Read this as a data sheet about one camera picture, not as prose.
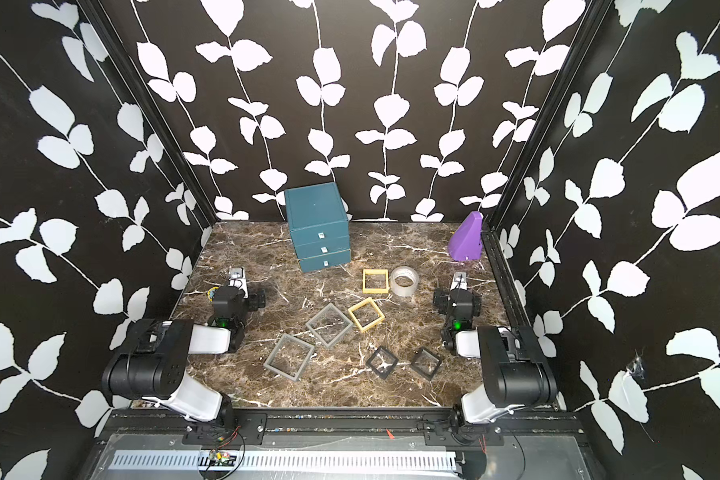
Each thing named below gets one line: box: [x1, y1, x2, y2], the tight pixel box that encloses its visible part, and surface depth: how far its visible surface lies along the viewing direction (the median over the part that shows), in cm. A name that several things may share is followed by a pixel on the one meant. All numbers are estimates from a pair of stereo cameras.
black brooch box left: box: [366, 346, 399, 379], surface depth 87 cm
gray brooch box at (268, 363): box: [263, 333, 315, 382], surface depth 86 cm
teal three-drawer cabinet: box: [284, 182, 352, 273], surface depth 100 cm
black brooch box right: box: [411, 346, 442, 381], surface depth 87 cm
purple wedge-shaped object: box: [448, 211, 483, 261], surface depth 104 cm
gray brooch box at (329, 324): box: [305, 302, 354, 348], surface depth 95 cm
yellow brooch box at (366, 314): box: [348, 297, 385, 333], surface depth 97 cm
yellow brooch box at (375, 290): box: [362, 269, 389, 294], surface depth 103 cm
